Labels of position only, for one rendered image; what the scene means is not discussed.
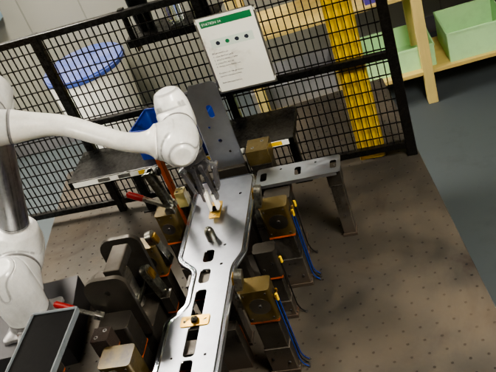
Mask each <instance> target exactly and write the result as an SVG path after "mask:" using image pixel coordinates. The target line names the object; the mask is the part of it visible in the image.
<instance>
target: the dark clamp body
mask: <svg viewBox="0 0 496 372"><path fill-rule="evenodd" d="M106 326H111V327H112V328H113V330H114V332H115V334H116V335H117V337H118V338H119V340H120V345H124V344H130V343H133V344H135V346H136V348H137V350H138V351H139V353H140V355H141V356H142V358H143V359H144V361H145V363H146V365H147V366H148V368H149V370H150V371H151V372H152V370H153V367H154V362H155V357H154V355H153V354H152V352H151V350H150V348H149V347H148V345H147V342H148V338H147V337H146V336H145V334H144V332H143V331H142V329H141V327H140V325H139V323H138V322H137V320H136V318H135V317H134V315H133V313H132V312H131V310H127V311H117V312H112V313H107V314H105V315H104V318H103V319H101V320H100V323H99V326H98V328H102V327H106Z"/></svg>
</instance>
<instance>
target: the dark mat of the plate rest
mask: <svg viewBox="0 0 496 372"><path fill-rule="evenodd" d="M73 313H74V309H71V310H66V311H57V312H53V313H47V314H39V315H34V316H33V318H32V321H31V323H30V325H29V327H28V329H27V332H26V334H25V335H24V338H23V340H22V342H21V345H20V347H19V349H18V351H17V354H16V356H15V358H14V360H13V363H12V365H11V366H10V369H9V371H8V372H50V371H51V368H52V365H53V363H54V361H55V358H56V356H57V353H58V350H59V348H60V346H61V343H62V340H63V337H64V335H65V333H66V330H67V328H68V325H69V322H70V320H71V318H72V315H73Z"/></svg>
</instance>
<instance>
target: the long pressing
mask: <svg viewBox="0 0 496 372"><path fill-rule="evenodd" d="M256 178H257V176H256V175H255V174H253V173H247V174H243V175H239V176H232V177H228V178H224V179H220V183H221V186H220V190H217V191H218V194H219V199H218V200H219V201H223V204H222V208H221V215H220V217H218V218H211V219H209V214H210V210H209V207H208V206H207V202H203V200H202V197H201V195H200V194H196V195H195V194H194V196H193V200H192V204H191V207H190V212H189V216H188V219H187V223H186V227H185V232H184V235H183V239H182V244H181V247H180V250H179V255H178V259H177V260H178V263H179V265H180V267H182V268H183V269H185V270H187V271H188V272H189V273H190V274H191V278H190V284H189V288H188V291H187V297H186V301H185V304H184V305H183V307H182V308H181V309H180V310H178V311H177V313H175V314H174V315H173V316H171V317H170V318H169V319H168V320H167V321H166V322H165V324H164V327H163V329H162V335H161V338H160V341H159V347H158V350H157V353H156V359H155V362H154V367H153V370H152V372H180V370H181V367H182V363H184V362H192V367H191V372H221V367H222V362H223V357H224V348H225V342H226V338H227V329H228V323H229V318H230V309H231V305H232V299H233V290H234V286H233V285H232V279H231V277H232V272H233V270H234V269H237V268H238V266H239V264H240V263H241V262H242V260H243V259H244V257H245V255H246V254H247V251H248V246H249V236H250V230H251V224H252V214H253V209H254V199H252V193H251V192H252V187H253V185H255V183H256ZM239 193H241V194H239ZM208 226H209V227H212V228H213V229H214V231H215V234H216V236H217V239H216V240H215V241H214V242H208V241H207V239H206V237H205V235H204V228H205V227H208ZM224 244H226V245H225V246H224ZM209 251H214V255H213V259H212V260H211V261H208V262H204V257H205V253H206V252H209ZM220 263H223V264H222V265H220ZM205 270H210V277H209V280H208V282H206V283H200V282H199V281H200V277H201V273H202V272H203V271H205ZM200 291H207V292H206V296H205V300H204V307H203V311H202V314H210V321H209V323H208V324H207V325H199V326H198V327H199V333H198V337H197V341H196V348H195V352H194V355H192V356H189V357H184V353H185V346H186V343H187V336H188V333H189V330H190V328H192V327H187V328H180V323H181V320H182V318H183V317H188V316H192V315H193V309H194V305H195V301H196V295H197V292H200ZM204 354H206V355H205V356H204ZM171 358H173V359H171Z"/></svg>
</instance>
